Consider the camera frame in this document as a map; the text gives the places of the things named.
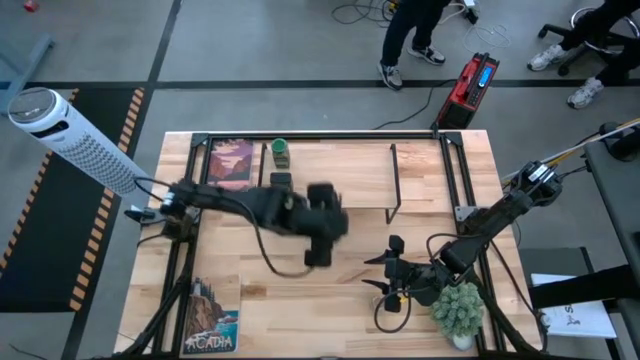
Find tangled black floor cables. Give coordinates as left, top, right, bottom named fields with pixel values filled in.
left=332, top=0, right=401, bottom=26

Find white paper sheet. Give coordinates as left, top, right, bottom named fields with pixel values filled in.
left=530, top=272, right=620, bottom=340

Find sunset landscape postcard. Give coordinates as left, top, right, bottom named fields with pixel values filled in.
left=206, top=138, right=256, bottom=192

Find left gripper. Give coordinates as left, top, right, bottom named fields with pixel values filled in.
left=277, top=182, right=350, bottom=268

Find black metal beam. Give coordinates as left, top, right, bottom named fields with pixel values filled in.
left=528, top=263, right=640, bottom=311

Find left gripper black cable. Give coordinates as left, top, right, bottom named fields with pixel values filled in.
left=247, top=209, right=317, bottom=280

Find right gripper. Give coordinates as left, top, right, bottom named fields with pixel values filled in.
left=361, top=234, right=452, bottom=315

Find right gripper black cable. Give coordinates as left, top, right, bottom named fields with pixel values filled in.
left=374, top=288, right=416, bottom=335

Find black round device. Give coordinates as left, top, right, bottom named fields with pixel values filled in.
left=598, top=121, right=640, bottom=163

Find black side desk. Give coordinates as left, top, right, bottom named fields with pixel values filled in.
left=583, top=141, right=640, bottom=289

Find dark grey box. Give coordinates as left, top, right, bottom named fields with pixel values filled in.
left=519, top=247, right=596, bottom=296

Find person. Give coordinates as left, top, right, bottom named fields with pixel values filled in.
left=526, top=0, right=640, bottom=110
left=375, top=0, right=451, bottom=92

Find dark green spice tin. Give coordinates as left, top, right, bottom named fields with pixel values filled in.
left=269, top=172, right=294, bottom=194

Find wooden shelf black metal legs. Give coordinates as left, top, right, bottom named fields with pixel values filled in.
left=256, top=142, right=404, bottom=227

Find black office chair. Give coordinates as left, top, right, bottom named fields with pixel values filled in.
left=537, top=7, right=640, bottom=76

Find potted green artificial plant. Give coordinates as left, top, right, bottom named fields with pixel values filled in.
left=429, top=280, right=488, bottom=353

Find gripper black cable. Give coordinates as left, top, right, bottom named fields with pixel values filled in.
left=374, top=288, right=416, bottom=335
left=247, top=209, right=317, bottom=280

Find white tower fan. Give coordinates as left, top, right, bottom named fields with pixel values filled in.
left=7, top=86, right=151, bottom=197

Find Acadia lighthouse postcard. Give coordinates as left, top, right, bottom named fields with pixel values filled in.
left=180, top=276, right=241, bottom=357

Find white floor cable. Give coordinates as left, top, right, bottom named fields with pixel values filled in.
left=462, top=22, right=512, bottom=54

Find yellow white cable bundle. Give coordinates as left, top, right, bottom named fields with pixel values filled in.
left=502, top=117, right=640, bottom=184

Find red black power station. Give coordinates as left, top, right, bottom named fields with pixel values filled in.
left=437, top=52, right=501, bottom=131

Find black hazard stripe floor mat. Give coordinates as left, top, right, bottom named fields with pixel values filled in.
left=0, top=87, right=147, bottom=314

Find black power cable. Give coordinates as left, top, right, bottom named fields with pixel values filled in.
left=372, top=79, right=441, bottom=131

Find grey metal stand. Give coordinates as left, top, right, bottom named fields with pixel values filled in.
left=0, top=32, right=56, bottom=116

